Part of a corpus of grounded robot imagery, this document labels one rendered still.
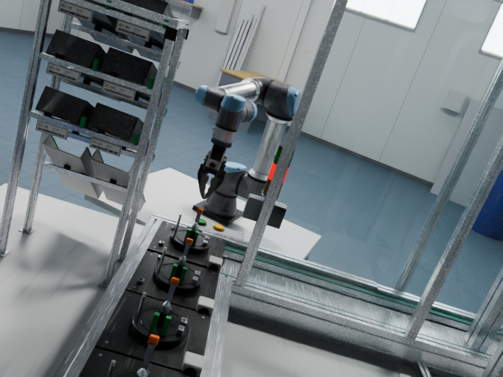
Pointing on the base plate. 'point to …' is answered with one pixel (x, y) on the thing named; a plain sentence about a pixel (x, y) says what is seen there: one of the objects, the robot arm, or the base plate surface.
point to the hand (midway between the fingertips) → (204, 196)
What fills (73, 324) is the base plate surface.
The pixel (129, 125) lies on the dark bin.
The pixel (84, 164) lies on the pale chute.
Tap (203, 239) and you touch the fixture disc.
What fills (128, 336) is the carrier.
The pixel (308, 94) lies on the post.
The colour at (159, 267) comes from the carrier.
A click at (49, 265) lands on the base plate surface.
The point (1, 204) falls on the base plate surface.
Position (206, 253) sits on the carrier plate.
